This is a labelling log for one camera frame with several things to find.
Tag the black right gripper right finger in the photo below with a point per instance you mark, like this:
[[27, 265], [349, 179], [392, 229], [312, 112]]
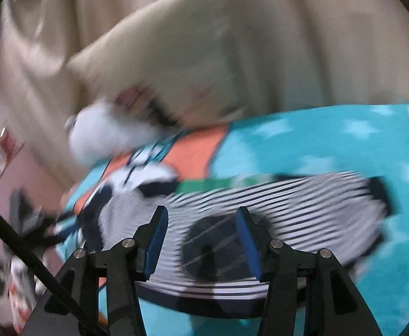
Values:
[[333, 303]]

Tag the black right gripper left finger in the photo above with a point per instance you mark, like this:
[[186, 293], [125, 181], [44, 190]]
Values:
[[95, 294]]

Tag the navy striped child pants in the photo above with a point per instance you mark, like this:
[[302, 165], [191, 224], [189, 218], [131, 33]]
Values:
[[218, 232]]

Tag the white plush pillow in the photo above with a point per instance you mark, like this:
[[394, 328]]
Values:
[[103, 130]]

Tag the turquoise cartoon star blanket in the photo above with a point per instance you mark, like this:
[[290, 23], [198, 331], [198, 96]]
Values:
[[371, 140]]

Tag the beige floral pillow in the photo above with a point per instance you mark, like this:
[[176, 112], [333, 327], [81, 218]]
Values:
[[179, 54]]

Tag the beige curtain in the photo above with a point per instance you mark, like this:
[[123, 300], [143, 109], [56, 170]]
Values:
[[293, 54]]

